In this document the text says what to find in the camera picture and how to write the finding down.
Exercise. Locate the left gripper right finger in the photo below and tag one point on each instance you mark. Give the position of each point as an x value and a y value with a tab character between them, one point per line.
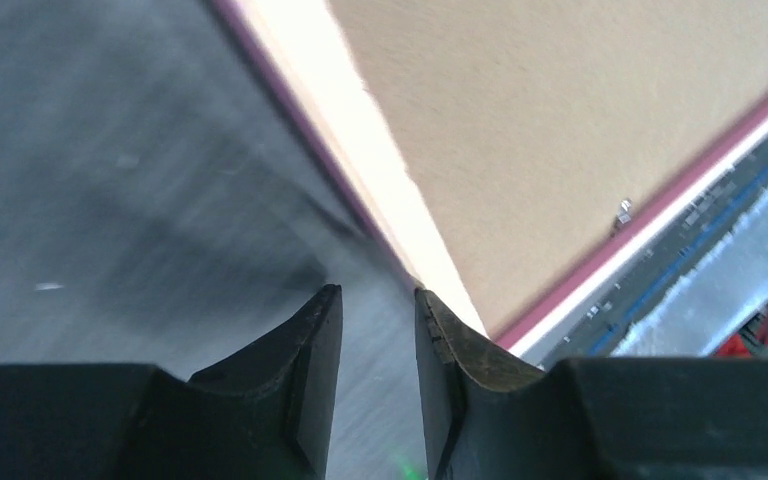
489	415

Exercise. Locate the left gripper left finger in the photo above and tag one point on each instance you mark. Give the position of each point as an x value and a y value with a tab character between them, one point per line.
264	412

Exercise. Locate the brown backing board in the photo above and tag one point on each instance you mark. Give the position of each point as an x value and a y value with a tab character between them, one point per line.
525	123

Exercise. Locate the pink wooden picture frame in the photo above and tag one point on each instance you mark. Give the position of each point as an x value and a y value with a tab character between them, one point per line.
307	57

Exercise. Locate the small metal frame clip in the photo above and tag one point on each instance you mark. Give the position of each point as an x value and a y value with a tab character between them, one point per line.
623	216

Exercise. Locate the aluminium front rail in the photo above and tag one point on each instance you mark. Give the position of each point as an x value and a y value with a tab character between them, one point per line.
705	277

